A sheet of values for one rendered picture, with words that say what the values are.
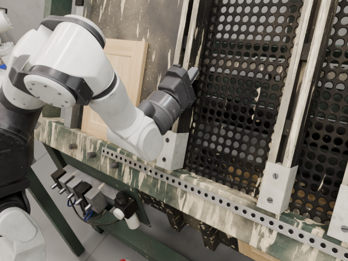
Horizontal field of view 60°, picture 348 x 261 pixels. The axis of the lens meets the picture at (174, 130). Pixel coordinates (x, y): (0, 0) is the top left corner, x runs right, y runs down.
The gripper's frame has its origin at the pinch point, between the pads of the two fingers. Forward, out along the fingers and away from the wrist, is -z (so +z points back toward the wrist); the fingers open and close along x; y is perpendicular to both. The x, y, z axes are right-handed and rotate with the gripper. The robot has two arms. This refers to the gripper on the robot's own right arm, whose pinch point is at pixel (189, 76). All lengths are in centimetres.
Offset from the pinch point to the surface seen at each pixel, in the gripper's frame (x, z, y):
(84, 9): 5, -25, 69
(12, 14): -100, -202, 590
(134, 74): -12.4, -9.5, 35.9
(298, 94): -9.3, -9.9, -24.2
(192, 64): -5.6, -11.5, 8.4
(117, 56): -8.4, -13.8, 46.7
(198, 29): 1.9, -18.8, 8.4
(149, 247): -102, 26, 43
